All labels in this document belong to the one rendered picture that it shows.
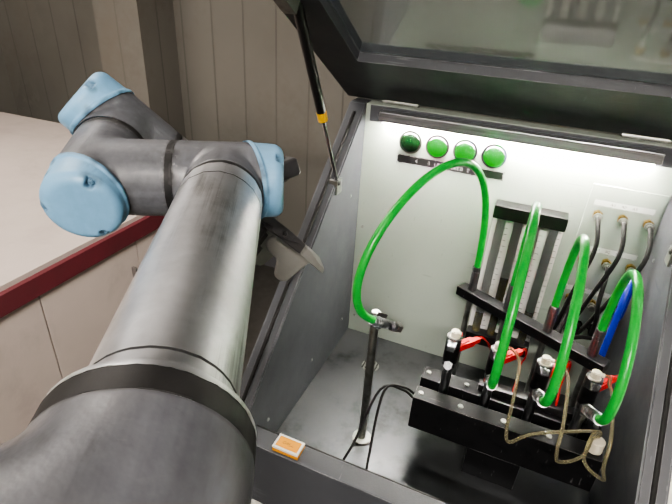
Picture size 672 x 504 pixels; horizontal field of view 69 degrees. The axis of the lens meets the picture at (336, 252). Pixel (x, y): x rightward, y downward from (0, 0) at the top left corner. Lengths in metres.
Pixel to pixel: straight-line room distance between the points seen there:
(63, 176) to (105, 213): 0.05
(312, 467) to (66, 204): 0.61
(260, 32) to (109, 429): 2.75
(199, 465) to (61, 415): 0.05
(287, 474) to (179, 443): 0.76
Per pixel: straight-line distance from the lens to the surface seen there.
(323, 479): 0.91
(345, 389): 1.21
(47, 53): 3.97
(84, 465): 0.18
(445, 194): 1.12
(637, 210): 1.11
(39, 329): 1.87
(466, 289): 1.12
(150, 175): 0.48
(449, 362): 0.95
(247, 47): 2.93
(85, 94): 0.58
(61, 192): 0.49
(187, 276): 0.28
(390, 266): 1.24
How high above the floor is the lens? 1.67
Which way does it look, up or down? 29 degrees down
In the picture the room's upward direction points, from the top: 4 degrees clockwise
